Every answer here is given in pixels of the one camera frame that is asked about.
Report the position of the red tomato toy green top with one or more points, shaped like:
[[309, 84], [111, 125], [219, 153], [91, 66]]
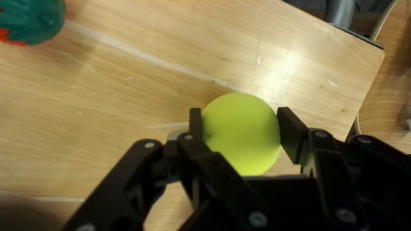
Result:
[[30, 20]]

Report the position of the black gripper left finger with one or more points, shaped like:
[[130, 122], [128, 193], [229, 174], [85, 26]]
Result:
[[206, 188]]

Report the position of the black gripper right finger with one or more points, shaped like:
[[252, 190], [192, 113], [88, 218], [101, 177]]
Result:
[[360, 184]]

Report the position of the yellow ball toy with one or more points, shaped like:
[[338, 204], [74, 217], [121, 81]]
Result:
[[240, 129]]

